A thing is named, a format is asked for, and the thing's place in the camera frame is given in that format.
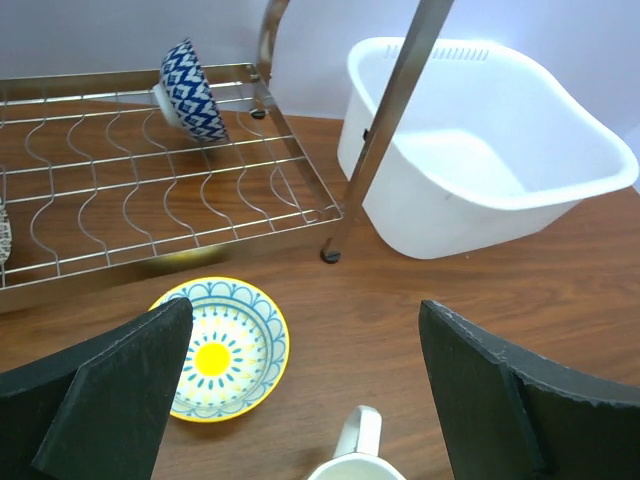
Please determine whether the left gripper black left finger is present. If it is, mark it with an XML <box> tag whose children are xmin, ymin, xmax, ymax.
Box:
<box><xmin>1</xmin><ymin>298</ymin><xmax>193</xmax><ymax>479</ymax></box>

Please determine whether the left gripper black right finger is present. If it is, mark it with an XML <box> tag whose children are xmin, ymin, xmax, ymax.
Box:
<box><xmin>418</xmin><ymin>300</ymin><xmax>639</xmax><ymax>479</ymax></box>

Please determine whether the white plastic bin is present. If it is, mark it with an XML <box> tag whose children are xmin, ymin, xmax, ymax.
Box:
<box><xmin>363</xmin><ymin>39</ymin><xmax>639</xmax><ymax>260</ymax></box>

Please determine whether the yellow blue patterned saucer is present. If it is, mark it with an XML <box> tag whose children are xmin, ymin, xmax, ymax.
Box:
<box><xmin>151</xmin><ymin>276</ymin><xmax>290</xmax><ymax>423</ymax></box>

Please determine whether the white ceramic mug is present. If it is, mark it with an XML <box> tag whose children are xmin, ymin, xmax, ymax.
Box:
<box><xmin>307</xmin><ymin>405</ymin><xmax>404</xmax><ymax>480</ymax></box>

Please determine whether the grey patterned bowl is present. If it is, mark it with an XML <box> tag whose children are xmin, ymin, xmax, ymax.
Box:
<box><xmin>0</xmin><ymin>203</ymin><xmax>12</xmax><ymax>265</ymax></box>

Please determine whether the stainless steel dish rack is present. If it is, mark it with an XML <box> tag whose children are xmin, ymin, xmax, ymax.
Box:
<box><xmin>1</xmin><ymin>1</ymin><xmax>452</xmax><ymax>312</ymax></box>

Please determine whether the blue white patterned bowl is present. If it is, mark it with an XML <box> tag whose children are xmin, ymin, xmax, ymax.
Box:
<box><xmin>152</xmin><ymin>38</ymin><xmax>229</xmax><ymax>142</ymax></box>

